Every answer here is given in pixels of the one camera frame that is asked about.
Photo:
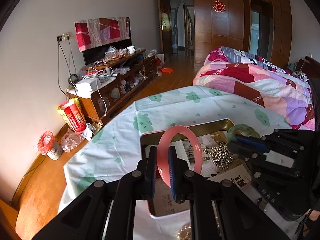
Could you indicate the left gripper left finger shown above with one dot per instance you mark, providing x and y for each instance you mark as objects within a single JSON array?
[{"x": 151, "y": 171}]

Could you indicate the person's right hand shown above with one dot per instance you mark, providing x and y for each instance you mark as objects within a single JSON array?
[{"x": 312, "y": 226}]

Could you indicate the white box on cabinet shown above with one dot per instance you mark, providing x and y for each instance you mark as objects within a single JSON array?
[{"x": 85, "y": 87}]

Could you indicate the pink Genji tin box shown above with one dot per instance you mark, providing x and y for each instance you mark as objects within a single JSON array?
[{"x": 198, "y": 130}]

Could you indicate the white cloud-print tablecloth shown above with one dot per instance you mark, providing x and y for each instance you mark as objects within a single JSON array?
[{"x": 115, "y": 150}]

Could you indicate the clear plastic bag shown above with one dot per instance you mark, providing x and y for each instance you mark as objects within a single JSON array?
[{"x": 70, "y": 140}]

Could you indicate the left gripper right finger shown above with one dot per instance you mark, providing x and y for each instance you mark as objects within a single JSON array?
[{"x": 173, "y": 169}]

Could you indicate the wooden door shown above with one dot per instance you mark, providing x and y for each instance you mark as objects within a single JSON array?
[{"x": 165, "y": 28}]

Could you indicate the bin with red bag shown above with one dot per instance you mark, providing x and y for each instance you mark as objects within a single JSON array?
[{"x": 48, "y": 146}]

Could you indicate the wooden wardrobe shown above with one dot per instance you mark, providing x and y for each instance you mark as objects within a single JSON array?
[{"x": 232, "y": 28}]

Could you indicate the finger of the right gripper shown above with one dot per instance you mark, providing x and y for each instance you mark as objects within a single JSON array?
[
  {"x": 247, "y": 150},
  {"x": 250, "y": 140}
]

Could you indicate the white mug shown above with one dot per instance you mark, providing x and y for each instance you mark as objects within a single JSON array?
[{"x": 131, "y": 49}]

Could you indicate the red double happiness sticker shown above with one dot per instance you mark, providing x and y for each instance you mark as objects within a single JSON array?
[{"x": 219, "y": 6}]

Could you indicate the red yellow paper bag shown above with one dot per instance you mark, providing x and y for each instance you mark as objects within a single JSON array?
[{"x": 72, "y": 114}]

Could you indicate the dark wooden headboard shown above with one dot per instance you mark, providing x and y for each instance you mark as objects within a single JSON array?
[{"x": 309, "y": 66}]

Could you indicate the pink jade bangle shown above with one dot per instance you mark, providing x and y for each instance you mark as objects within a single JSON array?
[{"x": 163, "y": 147}]

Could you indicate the green jade bangle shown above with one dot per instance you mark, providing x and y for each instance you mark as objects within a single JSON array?
[{"x": 243, "y": 130}]

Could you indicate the patchwork pink quilt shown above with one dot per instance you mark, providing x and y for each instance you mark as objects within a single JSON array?
[{"x": 256, "y": 79}]

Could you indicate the orange item on floor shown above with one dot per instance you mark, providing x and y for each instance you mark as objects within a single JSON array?
[{"x": 166, "y": 70}]

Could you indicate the television with patchwork cover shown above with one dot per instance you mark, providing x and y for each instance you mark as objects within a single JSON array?
[{"x": 96, "y": 36}]

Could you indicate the wall power socket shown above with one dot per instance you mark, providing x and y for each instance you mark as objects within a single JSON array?
[{"x": 63, "y": 37}]

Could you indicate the wooden TV cabinet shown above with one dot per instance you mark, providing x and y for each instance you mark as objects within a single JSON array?
[{"x": 120, "y": 80}]

